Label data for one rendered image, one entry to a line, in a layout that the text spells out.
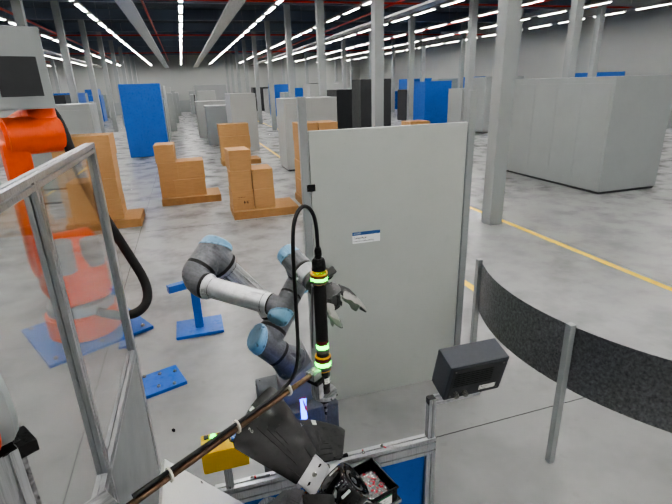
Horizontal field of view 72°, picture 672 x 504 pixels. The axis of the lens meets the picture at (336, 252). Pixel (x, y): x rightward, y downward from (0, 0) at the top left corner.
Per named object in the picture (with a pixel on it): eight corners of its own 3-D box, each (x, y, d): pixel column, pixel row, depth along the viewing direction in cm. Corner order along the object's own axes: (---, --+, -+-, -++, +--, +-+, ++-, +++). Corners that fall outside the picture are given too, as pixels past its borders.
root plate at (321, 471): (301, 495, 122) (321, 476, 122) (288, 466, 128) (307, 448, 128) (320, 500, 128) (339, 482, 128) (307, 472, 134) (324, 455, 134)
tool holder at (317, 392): (321, 409, 123) (320, 378, 119) (301, 399, 127) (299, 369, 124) (342, 392, 129) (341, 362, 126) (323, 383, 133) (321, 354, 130)
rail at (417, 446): (217, 509, 173) (215, 493, 171) (217, 501, 177) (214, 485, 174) (435, 453, 196) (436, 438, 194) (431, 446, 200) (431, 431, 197)
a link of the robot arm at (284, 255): (296, 252, 162) (291, 237, 155) (315, 271, 156) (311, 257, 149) (278, 265, 159) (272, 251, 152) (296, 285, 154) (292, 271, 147)
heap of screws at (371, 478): (352, 522, 162) (352, 514, 161) (331, 494, 173) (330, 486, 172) (395, 497, 171) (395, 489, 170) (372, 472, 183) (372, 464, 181)
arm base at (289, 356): (277, 366, 207) (261, 355, 203) (301, 342, 206) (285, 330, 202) (284, 386, 193) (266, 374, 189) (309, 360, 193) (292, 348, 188)
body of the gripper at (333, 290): (344, 306, 148) (321, 283, 154) (345, 290, 142) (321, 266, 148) (325, 319, 145) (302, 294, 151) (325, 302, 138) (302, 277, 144)
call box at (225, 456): (204, 478, 164) (200, 454, 160) (204, 458, 173) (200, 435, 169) (250, 467, 168) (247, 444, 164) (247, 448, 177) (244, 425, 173)
